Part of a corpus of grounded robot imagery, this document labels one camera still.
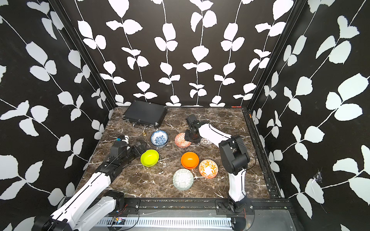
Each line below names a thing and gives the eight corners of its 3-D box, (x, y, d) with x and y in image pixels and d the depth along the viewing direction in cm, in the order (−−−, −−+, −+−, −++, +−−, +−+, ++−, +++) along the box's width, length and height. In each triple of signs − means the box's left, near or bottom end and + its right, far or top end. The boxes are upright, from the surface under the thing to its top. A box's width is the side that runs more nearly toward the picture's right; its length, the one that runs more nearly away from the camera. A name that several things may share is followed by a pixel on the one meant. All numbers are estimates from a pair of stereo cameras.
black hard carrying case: (122, 124, 111) (119, 119, 107) (136, 104, 126) (134, 99, 121) (157, 131, 107) (156, 126, 103) (167, 110, 122) (166, 105, 117)
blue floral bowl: (151, 148, 98) (149, 143, 92) (153, 135, 105) (152, 130, 100) (167, 148, 98) (166, 143, 93) (168, 135, 105) (167, 130, 100)
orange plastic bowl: (180, 170, 89) (180, 167, 84) (181, 155, 95) (181, 151, 91) (198, 170, 89) (199, 167, 84) (198, 155, 95) (198, 151, 91)
